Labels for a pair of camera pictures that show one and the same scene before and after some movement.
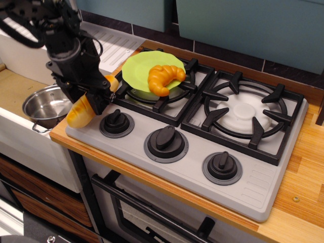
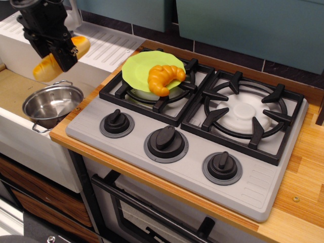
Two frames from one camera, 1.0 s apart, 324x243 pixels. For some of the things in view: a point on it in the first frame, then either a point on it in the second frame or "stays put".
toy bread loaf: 81,112 → 46,70
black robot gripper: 80,69 → 45,24
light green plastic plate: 136,67 stays put
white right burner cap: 242,108 stays put
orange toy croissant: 160,76 stays put
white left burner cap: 148,95 stays put
